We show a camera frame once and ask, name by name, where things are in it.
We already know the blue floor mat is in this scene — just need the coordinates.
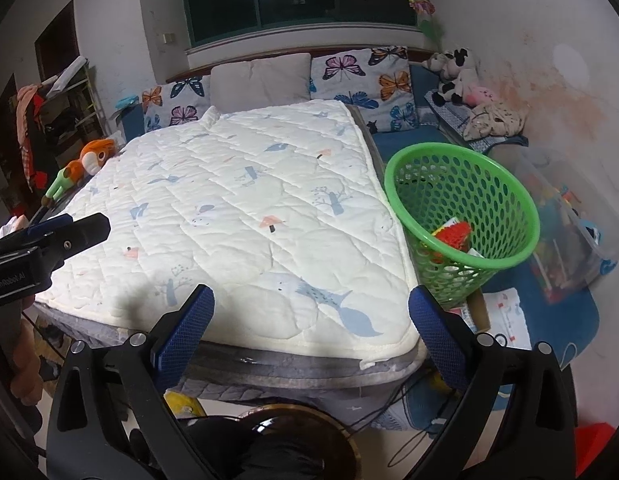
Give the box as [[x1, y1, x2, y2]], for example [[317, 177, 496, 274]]
[[369, 62, 601, 430]]

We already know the butterfly pillow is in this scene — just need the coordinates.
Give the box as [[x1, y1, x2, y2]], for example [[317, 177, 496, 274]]
[[309, 46, 419, 133], [141, 76, 210, 132]]

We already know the green plastic basket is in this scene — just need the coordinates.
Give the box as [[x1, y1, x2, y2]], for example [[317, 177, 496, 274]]
[[384, 142, 541, 308]]

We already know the pink plush toy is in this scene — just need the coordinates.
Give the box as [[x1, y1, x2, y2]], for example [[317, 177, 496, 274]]
[[462, 84, 499, 108]]

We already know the grey pillow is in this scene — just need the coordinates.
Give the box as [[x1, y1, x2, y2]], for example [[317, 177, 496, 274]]
[[210, 53, 311, 113]]

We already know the left hand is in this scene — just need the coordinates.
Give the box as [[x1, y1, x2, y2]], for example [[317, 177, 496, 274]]
[[10, 318, 42, 406]]

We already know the patterned beige cloth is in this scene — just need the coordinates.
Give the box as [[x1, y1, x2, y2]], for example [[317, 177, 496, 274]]
[[462, 102, 527, 141]]

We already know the white quilted blanket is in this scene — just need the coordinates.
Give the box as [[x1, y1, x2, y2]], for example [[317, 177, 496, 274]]
[[38, 100, 419, 367]]

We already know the cluttered shelf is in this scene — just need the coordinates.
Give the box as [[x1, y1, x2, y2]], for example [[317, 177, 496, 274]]
[[15, 55, 108, 196]]

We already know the left butterfly pillow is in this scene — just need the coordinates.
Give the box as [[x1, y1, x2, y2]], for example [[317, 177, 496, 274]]
[[141, 76, 210, 132]]

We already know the colourful pinwheel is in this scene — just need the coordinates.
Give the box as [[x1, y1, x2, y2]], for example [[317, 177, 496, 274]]
[[407, 0, 443, 49]]

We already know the right butterfly pillow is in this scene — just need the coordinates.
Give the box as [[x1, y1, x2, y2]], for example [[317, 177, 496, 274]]
[[309, 46, 419, 133]]

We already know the clear storage box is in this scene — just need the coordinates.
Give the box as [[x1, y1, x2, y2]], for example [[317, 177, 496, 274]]
[[489, 144, 619, 304]]

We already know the black white plush cow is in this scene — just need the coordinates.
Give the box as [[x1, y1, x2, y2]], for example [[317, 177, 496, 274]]
[[421, 48, 479, 107]]

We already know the white paper sheet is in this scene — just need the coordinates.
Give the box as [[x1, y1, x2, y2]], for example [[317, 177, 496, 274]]
[[448, 287, 534, 351]]

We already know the orange plush toy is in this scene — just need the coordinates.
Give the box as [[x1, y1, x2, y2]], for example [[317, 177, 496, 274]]
[[41, 138, 116, 207]]

